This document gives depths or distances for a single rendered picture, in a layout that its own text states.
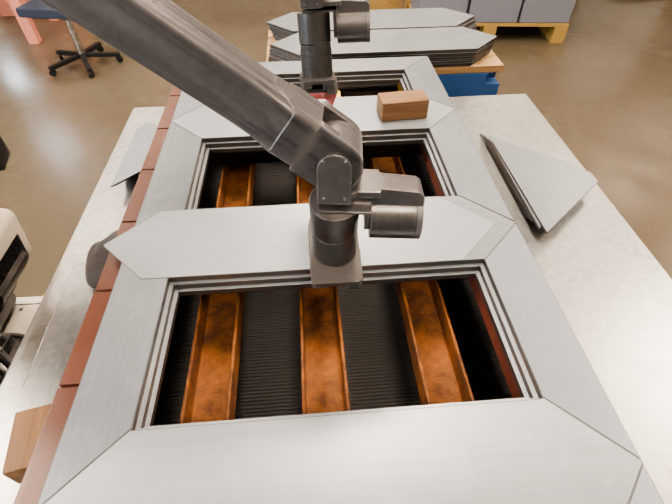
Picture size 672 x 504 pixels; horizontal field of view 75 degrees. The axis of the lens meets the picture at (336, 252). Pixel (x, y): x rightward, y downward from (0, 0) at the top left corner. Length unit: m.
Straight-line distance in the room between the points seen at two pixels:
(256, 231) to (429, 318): 0.39
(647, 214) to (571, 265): 1.62
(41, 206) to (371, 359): 2.03
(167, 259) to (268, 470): 0.42
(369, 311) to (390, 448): 0.53
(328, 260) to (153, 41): 0.30
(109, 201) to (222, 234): 0.52
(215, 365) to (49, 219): 1.79
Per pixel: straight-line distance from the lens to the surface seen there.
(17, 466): 0.88
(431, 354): 0.89
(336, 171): 0.44
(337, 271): 0.56
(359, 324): 1.07
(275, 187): 1.45
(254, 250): 0.82
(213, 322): 0.95
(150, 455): 0.66
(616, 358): 0.93
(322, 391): 0.84
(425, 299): 0.97
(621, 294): 1.03
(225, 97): 0.44
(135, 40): 0.45
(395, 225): 0.49
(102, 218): 1.28
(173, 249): 0.86
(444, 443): 0.64
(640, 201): 2.70
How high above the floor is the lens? 1.43
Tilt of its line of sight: 46 degrees down
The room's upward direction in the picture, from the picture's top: straight up
